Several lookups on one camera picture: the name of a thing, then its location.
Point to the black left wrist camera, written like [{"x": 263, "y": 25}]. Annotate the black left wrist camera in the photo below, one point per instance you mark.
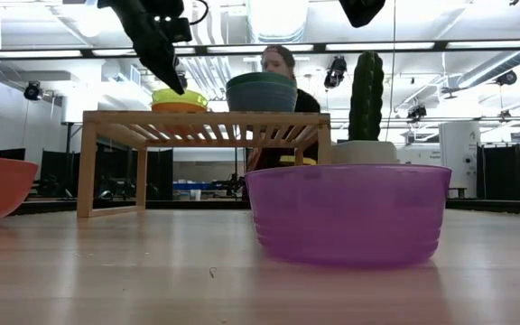
[{"x": 176, "y": 30}]

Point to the green cactus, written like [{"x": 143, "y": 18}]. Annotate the green cactus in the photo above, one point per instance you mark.
[{"x": 366, "y": 95}]

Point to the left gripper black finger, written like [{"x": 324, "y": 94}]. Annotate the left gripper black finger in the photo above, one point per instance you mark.
[{"x": 156, "y": 54}]

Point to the slatted wooden shelf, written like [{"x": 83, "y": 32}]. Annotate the slatted wooden shelf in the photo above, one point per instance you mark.
[{"x": 206, "y": 118}]

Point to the small yellow bowl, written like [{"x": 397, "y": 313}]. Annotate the small yellow bowl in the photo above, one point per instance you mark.
[{"x": 190, "y": 97}]

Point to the white cup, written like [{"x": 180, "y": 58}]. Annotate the white cup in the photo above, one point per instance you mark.
[{"x": 195, "y": 194}]

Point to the large teal bowl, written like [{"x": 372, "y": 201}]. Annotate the large teal bowl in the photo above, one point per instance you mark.
[{"x": 260, "y": 80}]

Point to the dark green bowl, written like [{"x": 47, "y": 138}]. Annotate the dark green bowl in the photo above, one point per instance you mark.
[{"x": 260, "y": 101}]

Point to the black aluminium table frame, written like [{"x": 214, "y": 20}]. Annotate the black aluminium table frame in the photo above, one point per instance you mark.
[{"x": 490, "y": 206}]

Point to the yellow object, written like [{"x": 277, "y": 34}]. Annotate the yellow object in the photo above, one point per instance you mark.
[{"x": 298, "y": 160}]

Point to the black overhead crossbar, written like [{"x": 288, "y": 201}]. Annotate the black overhead crossbar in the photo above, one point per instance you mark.
[{"x": 377, "y": 46}]

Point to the person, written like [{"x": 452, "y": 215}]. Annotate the person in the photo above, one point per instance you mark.
[{"x": 278, "y": 61}]

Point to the dark background monitor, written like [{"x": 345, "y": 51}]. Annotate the dark background monitor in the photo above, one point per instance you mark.
[{"x": 9, "y": 154}]

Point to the small purple bowl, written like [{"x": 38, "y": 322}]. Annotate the small purple bowl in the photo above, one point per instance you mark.
[{"x": 348, "y": 216}]

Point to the blue storage bins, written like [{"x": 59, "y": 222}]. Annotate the blue storage bins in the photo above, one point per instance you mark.
[{"x": 192, "y": 186}]

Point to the silver ceiling duct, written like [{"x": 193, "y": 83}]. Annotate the silver ceiling duct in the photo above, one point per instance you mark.
[{"x": 278, "y": 20}]

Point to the black partition curtain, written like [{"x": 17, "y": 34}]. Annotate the black partition curtain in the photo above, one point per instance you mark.
[
  {"x": 517, "y": 171},
  {"x": 115, "y": 171}
]

